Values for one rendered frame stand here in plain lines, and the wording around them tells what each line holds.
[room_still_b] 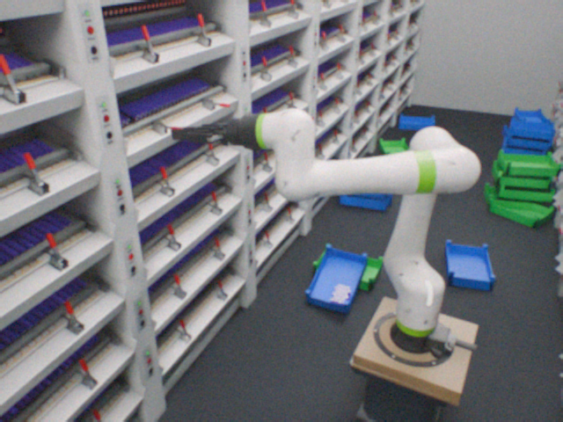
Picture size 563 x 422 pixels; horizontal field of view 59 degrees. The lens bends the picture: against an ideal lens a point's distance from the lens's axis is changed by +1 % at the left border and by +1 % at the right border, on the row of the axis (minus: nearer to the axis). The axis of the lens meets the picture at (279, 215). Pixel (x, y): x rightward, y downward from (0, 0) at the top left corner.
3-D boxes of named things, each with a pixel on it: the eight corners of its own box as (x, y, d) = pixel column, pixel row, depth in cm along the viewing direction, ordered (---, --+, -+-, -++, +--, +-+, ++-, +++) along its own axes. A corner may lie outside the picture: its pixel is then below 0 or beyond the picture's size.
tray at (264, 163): (304, 149, 255) (314, 127, 247) (250, 198, 207) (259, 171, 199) (272, 132, 259) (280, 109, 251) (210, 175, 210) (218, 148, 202)
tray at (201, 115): (235, 110, 180) (242, 86, 174) (123, 170, 132) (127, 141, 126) (190, 85, 183) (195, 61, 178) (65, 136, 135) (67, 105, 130)
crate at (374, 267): (382, 270, 250) (383, 257, 247) (370, 292, 234) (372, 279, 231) (326, 256, 262) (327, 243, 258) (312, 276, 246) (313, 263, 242)
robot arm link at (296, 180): (403, 149, 135) (419, 152, 124) (403, 190, 137) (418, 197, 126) (272, 157, 131) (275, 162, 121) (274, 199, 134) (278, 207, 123)
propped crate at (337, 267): (348, 314, 220) (347, 304, 215) (306, 301, 228) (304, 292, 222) (368, 264, 238) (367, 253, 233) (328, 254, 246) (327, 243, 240)
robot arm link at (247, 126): (268, 105, 130) (252, 115, 123) (275, 148, 135) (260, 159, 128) (248, 107, 133) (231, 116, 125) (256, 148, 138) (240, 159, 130)
